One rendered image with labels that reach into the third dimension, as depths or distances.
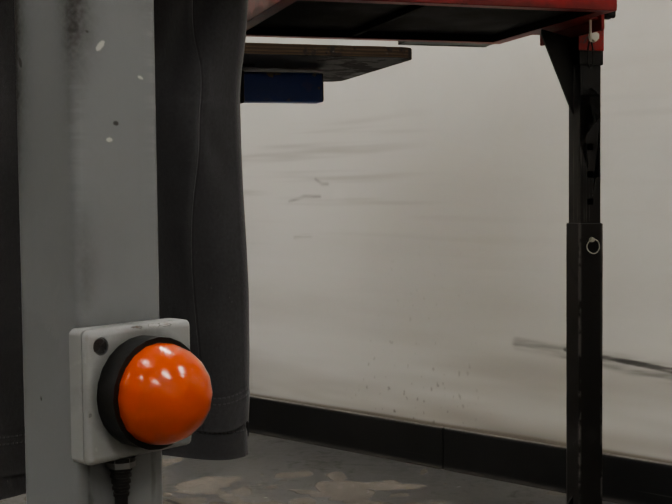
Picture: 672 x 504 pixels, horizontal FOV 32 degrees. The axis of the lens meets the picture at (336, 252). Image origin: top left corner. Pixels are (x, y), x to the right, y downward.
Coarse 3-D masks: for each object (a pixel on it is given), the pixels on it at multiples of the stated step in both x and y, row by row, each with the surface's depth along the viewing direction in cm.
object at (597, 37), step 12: (552, 36) 212; (564, 36) 213; (588, 36) 211; (600, 36) 212; (552, 48) 213; (564, 48) 213; (588, 48) 203; (600, 48) 212; (552, 60) 213; (564, 60) 213; (564, 72) 214; (564, 84) 214
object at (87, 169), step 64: (64, 0) 43; (128, 0) 44; (64, 64) 43; (128, 64) 44; (64, 128) 43; (128, 128) 45; (64, 192) 43; (128, 192) 45; (64, 256) 44; (128, 256) 45; (64, 320) 44; (128, 320) 45; (64, 384) 44; (64, 448) 44; (128, 448) 44
